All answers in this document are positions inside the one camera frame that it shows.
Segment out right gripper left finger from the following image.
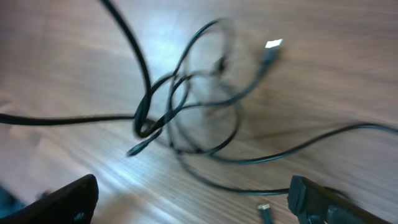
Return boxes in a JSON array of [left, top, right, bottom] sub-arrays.
[[1, 174, 99, 224]]

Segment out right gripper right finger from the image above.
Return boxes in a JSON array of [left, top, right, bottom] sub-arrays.
[[287, 175, 389, 224]]

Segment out black USB cable with plug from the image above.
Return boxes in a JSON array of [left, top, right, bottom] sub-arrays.
[[125, 17, 398, 166]]

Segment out right camera black cable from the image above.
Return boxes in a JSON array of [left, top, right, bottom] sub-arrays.
[[0, 0, 153, 138]]

